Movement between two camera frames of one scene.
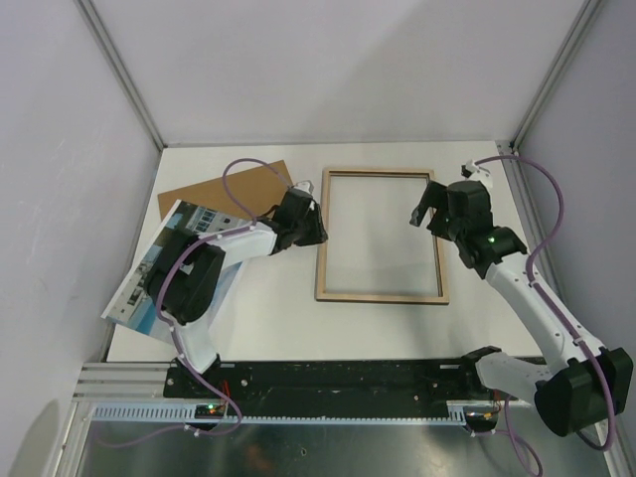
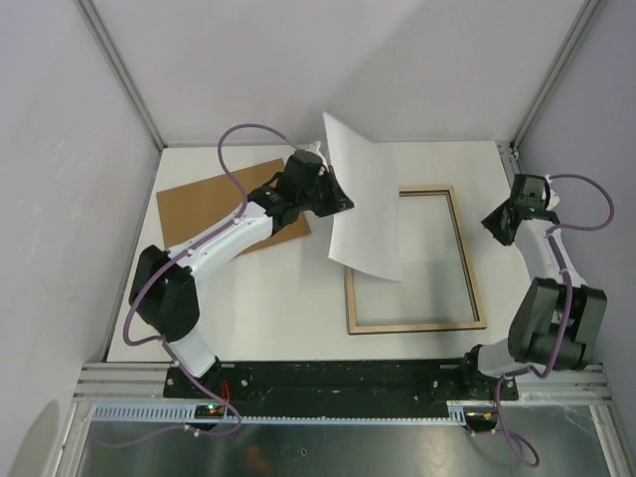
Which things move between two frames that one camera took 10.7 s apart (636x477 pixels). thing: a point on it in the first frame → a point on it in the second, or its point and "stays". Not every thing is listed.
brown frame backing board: (253, 191) stays
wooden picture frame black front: (374, 299) → (352, 289)
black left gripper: (318, 235) → (339, 201)
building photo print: (131, 305) → (366, 237)
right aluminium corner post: (589, 10) stays
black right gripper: (436, 196) → (491, 224)
